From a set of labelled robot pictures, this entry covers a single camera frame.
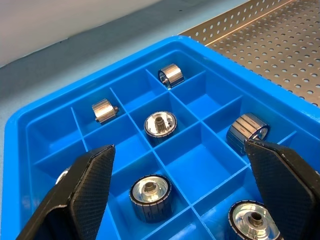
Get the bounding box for metal roller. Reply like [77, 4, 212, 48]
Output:
[128, 174, 174, 224]
[226, 112, 271, 156]
[55, 167, 71, 185]
[157, 63, 185, 89]
[227, 200, 285, 240]
[143, 110, 178, 147]
[91, 99, 119, 125]

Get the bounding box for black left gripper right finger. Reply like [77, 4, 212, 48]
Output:
[243, 138, 320, 240]

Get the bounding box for perforated steel tray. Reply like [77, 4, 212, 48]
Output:
[179, 0, 320, 108]

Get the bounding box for blue plastic compartment tray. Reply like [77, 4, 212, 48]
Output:
[4, 35, 320, 240]

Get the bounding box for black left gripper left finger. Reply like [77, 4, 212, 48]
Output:
[15, 144, 116, 240]

